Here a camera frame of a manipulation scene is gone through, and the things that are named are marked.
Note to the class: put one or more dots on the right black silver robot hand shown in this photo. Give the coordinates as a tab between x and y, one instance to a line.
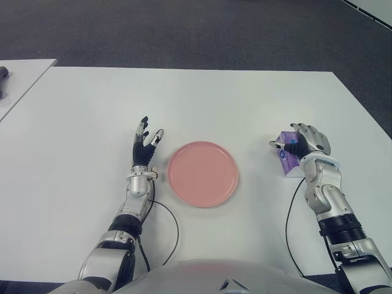
315	139

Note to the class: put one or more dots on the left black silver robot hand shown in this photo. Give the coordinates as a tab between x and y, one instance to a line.
141	153

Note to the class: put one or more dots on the purple tissue paper pack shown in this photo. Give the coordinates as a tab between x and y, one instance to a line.
289	163

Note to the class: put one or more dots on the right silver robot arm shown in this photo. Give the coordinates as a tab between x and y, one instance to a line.
327	196

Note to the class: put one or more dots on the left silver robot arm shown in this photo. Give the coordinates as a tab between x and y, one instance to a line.
137	186

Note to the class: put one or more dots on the pink round plate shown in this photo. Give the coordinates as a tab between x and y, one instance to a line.
203	174

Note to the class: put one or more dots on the silver robot torso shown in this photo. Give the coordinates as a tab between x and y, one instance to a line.
196	275

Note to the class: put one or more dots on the black handheld device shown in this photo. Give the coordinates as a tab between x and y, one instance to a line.
3	73

